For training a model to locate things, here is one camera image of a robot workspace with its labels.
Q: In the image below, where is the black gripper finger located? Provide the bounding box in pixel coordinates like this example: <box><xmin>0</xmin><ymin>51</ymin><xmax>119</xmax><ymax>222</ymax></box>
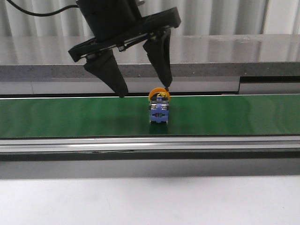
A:
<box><xmin>143</xmin><ymin>29</ymin><xmax>173</xmax><ymax>86</ymax></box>
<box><xmin>84</xmin><ymin>52</ymin><xmax>128</xmax><ymax>98</ymax></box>

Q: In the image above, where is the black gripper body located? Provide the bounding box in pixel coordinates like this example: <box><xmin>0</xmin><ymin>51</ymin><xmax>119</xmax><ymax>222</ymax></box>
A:
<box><xmin>68</xmin><ymin>0</ymin><xmax>181</xmax><ymax>62</ymax></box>

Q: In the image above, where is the yellow push button switch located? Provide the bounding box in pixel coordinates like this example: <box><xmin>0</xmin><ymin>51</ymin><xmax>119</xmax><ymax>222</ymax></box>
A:
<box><xmin>148</xmin><ymin>87</ymin><xmax>171</xmax><ymax>123</ymax></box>

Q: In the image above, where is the grey granite counter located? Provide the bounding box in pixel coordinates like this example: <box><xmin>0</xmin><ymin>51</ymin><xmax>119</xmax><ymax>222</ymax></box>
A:
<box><xmin>0</xmin><ymin>34</ymin><xmax>300</xmax><ymax>82</ymax></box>

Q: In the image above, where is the white pleated curtain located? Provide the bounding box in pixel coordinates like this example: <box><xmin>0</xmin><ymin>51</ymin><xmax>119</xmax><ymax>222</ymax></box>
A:
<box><xmin>0</xmin><ymin>0</ymin><xmax>269</xmax><ymax>37</ymax></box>

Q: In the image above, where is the green conveyor belt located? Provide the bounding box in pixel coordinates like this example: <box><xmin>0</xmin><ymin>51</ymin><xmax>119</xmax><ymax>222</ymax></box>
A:
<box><xmin>0</xmin><ymin>94</ymin><xmax>300</xmax><ymax>138</ymax></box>

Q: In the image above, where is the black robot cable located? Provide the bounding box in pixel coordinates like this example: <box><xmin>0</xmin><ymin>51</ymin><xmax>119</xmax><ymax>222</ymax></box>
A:
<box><xmin>6</xmin><ymin>0</ymin><xmax>79</xmax><ymax>17</ymax></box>

